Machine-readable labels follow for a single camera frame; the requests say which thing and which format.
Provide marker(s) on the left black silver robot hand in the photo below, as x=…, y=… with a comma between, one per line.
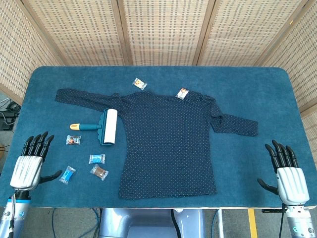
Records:
x=26, y=171

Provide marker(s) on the woven bamboo screen panel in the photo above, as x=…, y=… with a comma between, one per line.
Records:
x=247, y=32
x=81, y=32
x=19, y=49
x=166, y=32
x=302, y=62

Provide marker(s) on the silver robot torso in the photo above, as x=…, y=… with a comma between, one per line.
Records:
x=148, y=220

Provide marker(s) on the blue candy packet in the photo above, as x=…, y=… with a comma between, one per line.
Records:
x=96, y=159
x=67, y=174

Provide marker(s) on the white orange snack packet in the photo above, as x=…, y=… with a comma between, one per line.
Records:
x=182, y=93

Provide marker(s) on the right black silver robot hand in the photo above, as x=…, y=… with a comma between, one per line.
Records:
x=292, y=183

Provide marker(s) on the white table leg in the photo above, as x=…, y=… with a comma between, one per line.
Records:
x=221, y=223

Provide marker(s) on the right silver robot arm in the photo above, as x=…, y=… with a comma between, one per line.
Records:
x=298, y=220

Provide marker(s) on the teal table cover cloth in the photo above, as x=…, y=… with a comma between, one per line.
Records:
x=74, y=79

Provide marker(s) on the dark orange snack packet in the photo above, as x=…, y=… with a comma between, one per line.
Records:
x=73, y=140

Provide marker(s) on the black table edge bracket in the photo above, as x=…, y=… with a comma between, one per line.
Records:
x=272, y=211

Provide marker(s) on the yellow orange snack packet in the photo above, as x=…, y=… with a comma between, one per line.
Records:
x=139, y=83

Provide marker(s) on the navy polka dot shirt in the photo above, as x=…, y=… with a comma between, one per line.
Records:
x=168, y=148

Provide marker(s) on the brown candy packet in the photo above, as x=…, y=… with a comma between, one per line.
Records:
x=99, y=171

